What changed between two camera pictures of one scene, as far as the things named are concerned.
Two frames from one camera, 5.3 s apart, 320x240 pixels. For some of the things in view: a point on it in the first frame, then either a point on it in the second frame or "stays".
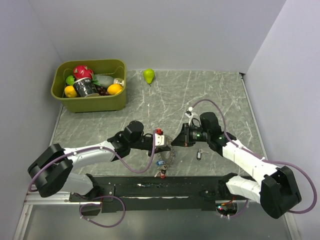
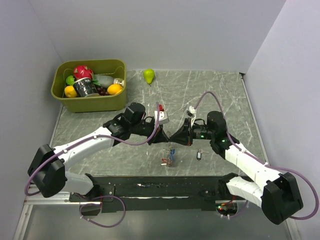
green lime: [70, 80] stays
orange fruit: [114, 89] stays
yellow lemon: [69, 91] stays
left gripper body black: [144, 144] -> [147, 128]
